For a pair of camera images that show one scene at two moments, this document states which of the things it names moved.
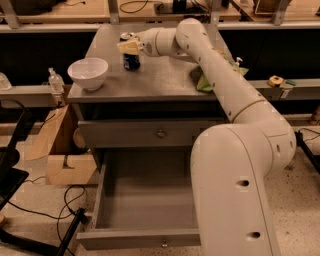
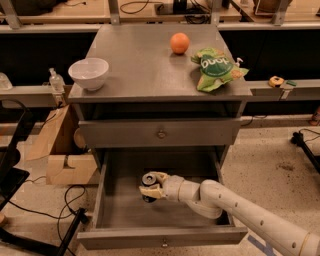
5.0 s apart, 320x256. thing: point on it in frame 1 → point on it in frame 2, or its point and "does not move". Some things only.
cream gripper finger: [131, 47] → [151, 191]
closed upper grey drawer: [145, 133] does not move
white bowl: [88, 72] does not move
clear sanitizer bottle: [56, 82] does not move
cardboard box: [58, 142] does not move
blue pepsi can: [131, 61] → [148, 179]
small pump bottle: [237, 61] does not move
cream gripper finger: [132, 36] → [161, 176]
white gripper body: [147, 42] → [172, 188]
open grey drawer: [147, 199] does not move
